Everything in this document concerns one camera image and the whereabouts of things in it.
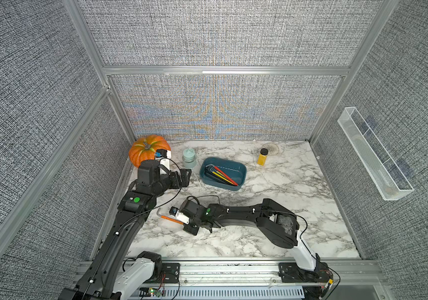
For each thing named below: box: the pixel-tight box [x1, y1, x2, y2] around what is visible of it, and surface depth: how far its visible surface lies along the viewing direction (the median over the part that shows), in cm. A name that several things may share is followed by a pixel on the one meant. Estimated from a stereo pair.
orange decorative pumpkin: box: [128, 135, 172, 168], surface depth 103 cm
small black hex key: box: [204, 169, 234, 187], surface depth 105 cm
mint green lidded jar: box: [182, 147, 197, 169], surface depth 105 cm
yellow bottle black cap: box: [256, 147, 269, 167], surface depth 105 cm
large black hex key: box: [204, 166, 235, 186], surface depth 105 cm
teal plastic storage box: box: [199, 156, 247, 192], surface depth 105 cm
